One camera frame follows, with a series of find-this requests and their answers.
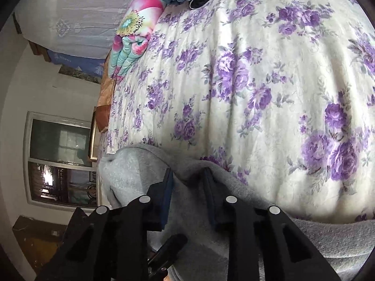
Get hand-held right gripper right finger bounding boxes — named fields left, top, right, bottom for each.
left=203, top=167, right=342, bottom=281

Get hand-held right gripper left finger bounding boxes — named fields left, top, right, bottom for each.
left=35, top=167, right=175, bottom=281

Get grey pants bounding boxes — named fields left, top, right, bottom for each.
left=98, top=144, right=375, bottom=281

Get wooden headboard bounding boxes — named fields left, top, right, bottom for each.
left=88, top=108, right=102, bottom=162

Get brown pillow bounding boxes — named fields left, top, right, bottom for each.
left=96, top=52, right=118, bottom=133

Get white framed glass door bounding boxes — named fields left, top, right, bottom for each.
left=24, top=111, right=101, bottom=212

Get wooden cabinet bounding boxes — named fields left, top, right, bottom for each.
left=12, top=215, right=70, bottom=273

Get purple floral bedspread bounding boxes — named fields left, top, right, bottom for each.
left=98, top=0, right=375, bottom=224

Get dark patterned cloth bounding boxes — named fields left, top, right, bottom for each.
left=58, top=64, right=104, bottom=86

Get blue patterned cloth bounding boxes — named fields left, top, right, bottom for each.
left=45, top=48, right=107, bottom=77

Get folded teal pink floral blanket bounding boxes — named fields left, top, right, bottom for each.
left=108, top=0, right=166, bottom=78

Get white lace cloth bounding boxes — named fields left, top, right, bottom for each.
left=13, top=0, right=147, bottom=61

